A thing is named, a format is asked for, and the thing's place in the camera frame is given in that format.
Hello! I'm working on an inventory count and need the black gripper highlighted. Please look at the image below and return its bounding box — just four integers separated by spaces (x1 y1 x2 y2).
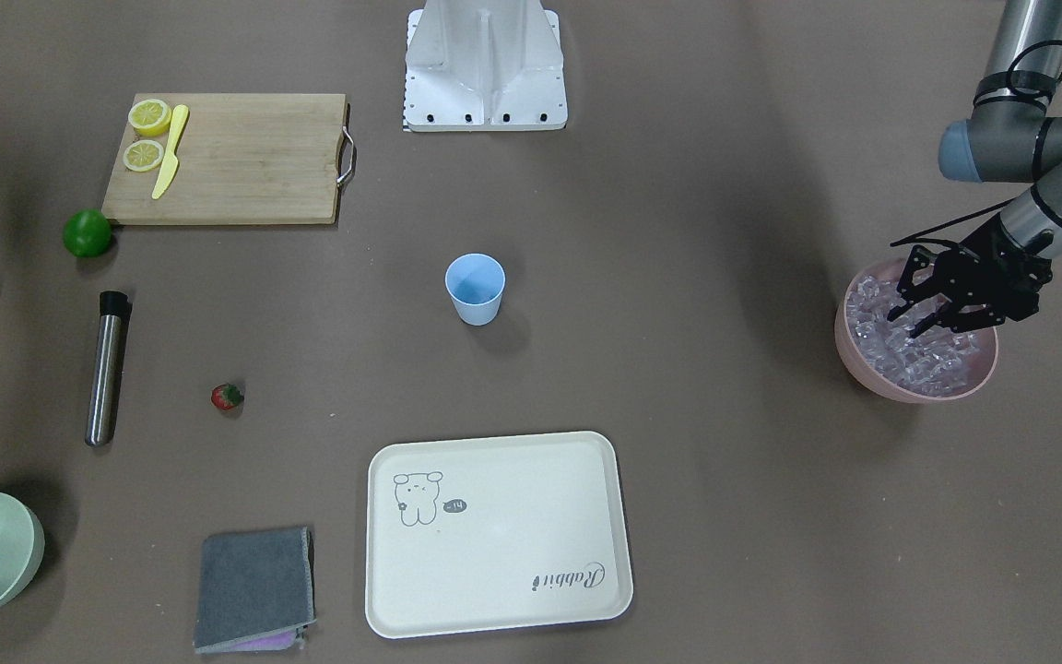
888 216 1054 339

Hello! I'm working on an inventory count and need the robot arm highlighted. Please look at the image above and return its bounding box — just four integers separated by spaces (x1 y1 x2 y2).
888 1 1062 338

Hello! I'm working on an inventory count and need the clear ice cubes pile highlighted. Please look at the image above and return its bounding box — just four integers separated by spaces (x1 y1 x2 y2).
844 267 984 397

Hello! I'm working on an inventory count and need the light blue cup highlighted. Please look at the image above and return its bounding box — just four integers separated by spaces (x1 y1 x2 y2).
445 253 507 326

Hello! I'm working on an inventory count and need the pink bowl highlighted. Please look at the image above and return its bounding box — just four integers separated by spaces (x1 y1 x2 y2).
834 258 1000 405

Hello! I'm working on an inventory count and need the cream rabbit tray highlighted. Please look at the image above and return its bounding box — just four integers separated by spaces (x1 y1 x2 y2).
365 432 635 639

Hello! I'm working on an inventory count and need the bamboo cutting board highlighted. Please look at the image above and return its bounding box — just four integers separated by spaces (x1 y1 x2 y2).
101 92 355 226

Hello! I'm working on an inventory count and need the red strawberry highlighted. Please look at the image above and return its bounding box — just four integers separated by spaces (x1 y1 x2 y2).
210 384 245 412

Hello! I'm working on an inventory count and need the grey folded cloth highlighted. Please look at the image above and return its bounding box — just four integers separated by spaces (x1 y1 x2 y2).
193 526 315 656

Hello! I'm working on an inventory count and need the yellow plastic knife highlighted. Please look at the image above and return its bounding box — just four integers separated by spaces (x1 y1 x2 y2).
150 104 190 200

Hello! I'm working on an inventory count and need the lower lemon slice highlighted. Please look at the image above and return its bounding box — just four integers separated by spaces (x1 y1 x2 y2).
121 139 165 172

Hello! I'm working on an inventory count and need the lemon slice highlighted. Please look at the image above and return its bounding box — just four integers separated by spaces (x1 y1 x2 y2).
127 98 172 137
121 139 165 172

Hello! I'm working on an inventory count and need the upper lemon slice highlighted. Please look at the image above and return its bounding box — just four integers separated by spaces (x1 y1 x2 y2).
127 98 172 137

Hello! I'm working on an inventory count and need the steel muddler black tip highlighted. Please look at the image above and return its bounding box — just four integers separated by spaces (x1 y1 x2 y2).
84 290 132 448

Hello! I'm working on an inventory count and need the green lime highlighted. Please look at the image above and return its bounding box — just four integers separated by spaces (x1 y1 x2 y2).
62 207 113 259

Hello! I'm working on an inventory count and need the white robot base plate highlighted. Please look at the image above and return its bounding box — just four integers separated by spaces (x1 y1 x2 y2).
402 1 569 132

